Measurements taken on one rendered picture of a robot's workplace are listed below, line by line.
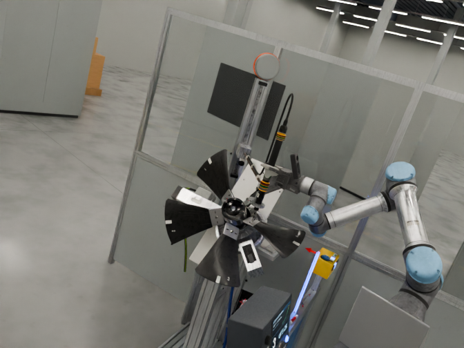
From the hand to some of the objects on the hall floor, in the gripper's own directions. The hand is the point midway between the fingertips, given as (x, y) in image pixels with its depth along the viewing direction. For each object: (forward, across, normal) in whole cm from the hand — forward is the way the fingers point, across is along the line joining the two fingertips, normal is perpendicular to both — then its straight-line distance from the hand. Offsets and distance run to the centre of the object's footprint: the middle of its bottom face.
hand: (265, 163), depth 200 cm
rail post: (-38, +33, -148) cm, 156 cm away
